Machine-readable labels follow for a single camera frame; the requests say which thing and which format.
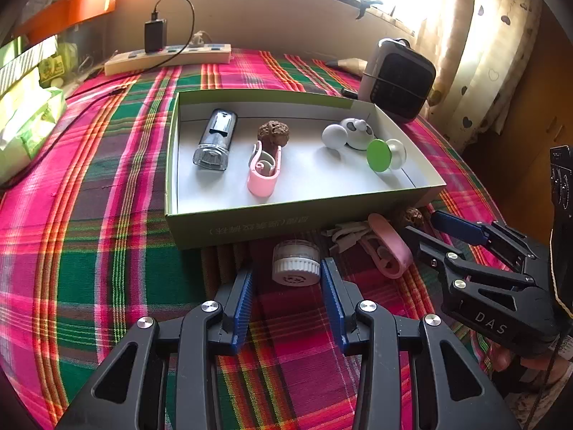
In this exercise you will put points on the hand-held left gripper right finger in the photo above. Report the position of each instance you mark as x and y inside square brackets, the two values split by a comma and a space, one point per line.
[331, 304]

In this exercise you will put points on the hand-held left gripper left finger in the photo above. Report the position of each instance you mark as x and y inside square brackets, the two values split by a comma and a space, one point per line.
[241, 304]

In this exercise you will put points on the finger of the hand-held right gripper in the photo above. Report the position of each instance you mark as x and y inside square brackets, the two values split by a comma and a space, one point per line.
[429, 251]
[456, 226]

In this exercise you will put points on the brown walnut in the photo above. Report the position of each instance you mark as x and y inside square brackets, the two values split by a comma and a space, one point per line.
[273, 133]
[412, 215]

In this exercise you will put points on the small white jar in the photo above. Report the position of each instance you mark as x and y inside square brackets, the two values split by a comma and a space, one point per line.
[295, 264]

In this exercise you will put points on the green and white spool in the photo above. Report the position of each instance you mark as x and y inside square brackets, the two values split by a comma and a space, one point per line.
[378, 155]

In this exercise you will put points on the white cardboard box green rim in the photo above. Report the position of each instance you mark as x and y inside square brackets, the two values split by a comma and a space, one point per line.
[313, 179]

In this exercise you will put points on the white round panda gadget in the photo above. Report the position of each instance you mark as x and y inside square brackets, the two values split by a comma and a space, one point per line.
[356, 130]

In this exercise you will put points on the white round ball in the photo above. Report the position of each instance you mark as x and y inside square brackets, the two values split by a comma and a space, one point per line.
[333, 136]

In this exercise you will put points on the black clear plastic device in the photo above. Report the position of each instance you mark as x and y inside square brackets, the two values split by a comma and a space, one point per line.
[215, 139]

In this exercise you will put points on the person's right hand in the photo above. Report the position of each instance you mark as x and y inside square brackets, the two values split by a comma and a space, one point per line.
[503, 358]

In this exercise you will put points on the grey space heater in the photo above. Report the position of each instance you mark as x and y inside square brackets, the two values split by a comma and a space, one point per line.
[398, 80]

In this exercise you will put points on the plaid tablecloth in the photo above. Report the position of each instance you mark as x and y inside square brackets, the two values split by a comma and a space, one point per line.
[112, 188]

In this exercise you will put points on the large wooden pencil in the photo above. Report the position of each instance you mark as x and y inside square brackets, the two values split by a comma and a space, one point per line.
[353, 65]

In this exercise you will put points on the heart print curtain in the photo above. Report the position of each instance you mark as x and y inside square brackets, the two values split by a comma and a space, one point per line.
[492, 31]

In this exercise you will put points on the black window hook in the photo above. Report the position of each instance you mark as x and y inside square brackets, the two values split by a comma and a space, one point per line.
[363, 5]

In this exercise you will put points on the cream power strip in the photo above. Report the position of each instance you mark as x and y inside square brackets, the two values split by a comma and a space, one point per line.
[134, 63]

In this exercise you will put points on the white plug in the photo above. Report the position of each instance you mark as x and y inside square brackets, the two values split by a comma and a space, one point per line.
[197, 41]

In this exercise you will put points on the green tissue pack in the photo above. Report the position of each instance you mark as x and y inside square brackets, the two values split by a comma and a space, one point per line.
[40, 116]

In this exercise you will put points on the black charger adapter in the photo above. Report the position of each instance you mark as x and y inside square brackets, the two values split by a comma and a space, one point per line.
[155, 36]

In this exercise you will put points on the yellow green packet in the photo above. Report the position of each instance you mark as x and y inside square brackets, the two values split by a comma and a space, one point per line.
[58, 65]

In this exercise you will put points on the yellow green box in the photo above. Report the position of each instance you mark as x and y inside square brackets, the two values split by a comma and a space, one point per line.
[18, 94]

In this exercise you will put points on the green striped box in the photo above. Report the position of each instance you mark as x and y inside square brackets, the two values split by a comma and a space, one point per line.
[31, 60]

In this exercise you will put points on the orange tray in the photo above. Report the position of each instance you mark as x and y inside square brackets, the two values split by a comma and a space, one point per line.
[67, 9]

